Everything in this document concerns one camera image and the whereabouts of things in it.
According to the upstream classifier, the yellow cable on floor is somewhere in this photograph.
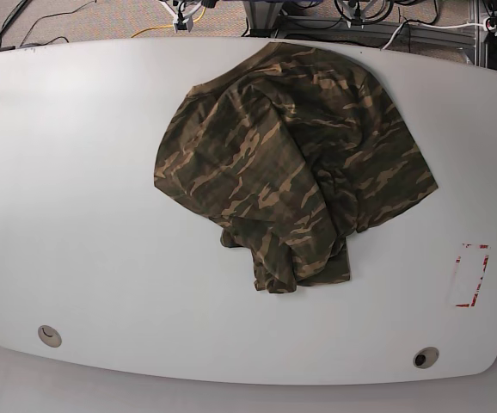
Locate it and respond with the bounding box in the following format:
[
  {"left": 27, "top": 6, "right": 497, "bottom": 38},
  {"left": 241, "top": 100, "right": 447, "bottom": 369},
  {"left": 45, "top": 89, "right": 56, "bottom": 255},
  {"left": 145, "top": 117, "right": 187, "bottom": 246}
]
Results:
[{"left": 130, "top": 8, "right": 206, "bottom": 39}]

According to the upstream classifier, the aluminium frame stand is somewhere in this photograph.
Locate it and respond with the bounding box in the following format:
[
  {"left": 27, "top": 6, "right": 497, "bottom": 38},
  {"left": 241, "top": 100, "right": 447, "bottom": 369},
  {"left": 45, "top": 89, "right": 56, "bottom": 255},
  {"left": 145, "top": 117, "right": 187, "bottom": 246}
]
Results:
[{"left": 242, "top": 1, "right": 489, "bottom": 68}]

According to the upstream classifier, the table grommet hole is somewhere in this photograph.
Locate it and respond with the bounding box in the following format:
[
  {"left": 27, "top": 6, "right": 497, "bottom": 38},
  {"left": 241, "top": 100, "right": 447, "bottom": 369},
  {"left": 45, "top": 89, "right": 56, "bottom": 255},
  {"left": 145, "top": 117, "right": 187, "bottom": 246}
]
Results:
[
  {"left": 413, "top": 347, "right": 439, "bottom": 369},
  {"left": 38, "top": 325, "right": 62, "bottom": 348}
]

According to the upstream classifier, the camouflage t-shirt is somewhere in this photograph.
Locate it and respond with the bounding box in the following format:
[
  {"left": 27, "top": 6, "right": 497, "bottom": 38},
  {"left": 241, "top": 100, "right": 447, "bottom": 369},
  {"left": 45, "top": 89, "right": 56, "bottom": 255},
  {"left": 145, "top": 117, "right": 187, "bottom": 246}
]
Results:
[{"left": 154, "top": 42, "right": 438, "bottom": 294}]

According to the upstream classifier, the left table grommet hole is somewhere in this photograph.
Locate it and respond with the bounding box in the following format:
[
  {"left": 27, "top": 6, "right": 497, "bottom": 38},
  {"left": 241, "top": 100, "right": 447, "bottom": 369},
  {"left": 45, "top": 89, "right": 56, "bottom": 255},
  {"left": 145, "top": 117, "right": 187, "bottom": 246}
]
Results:
[{"left": 38, "top": 325, "right": 62, "bottom": 348}]

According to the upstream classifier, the white cable on floor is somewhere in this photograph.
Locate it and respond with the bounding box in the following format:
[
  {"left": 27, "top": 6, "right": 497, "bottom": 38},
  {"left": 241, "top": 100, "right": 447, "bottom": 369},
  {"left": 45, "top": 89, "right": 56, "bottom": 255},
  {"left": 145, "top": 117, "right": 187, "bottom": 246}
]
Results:
[{"left": 381, "top": 18, "right": 486, "bottom": 51}]

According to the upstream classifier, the red tape rectangle marking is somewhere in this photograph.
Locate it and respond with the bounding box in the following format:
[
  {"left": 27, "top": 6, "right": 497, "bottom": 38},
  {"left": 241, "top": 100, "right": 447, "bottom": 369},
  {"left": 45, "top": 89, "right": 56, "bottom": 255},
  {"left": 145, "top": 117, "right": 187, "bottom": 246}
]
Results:
[{"left": 449, "top": 243, "right": 491, "bottom": 308}]

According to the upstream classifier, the right table grommet hole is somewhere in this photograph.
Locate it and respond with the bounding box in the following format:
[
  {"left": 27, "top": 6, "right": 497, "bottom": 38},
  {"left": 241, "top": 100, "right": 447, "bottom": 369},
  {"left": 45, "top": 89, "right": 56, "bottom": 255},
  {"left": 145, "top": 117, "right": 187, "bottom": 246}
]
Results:
[{"left": 413, "top": 347, "right": 439, "bottom": 369}]

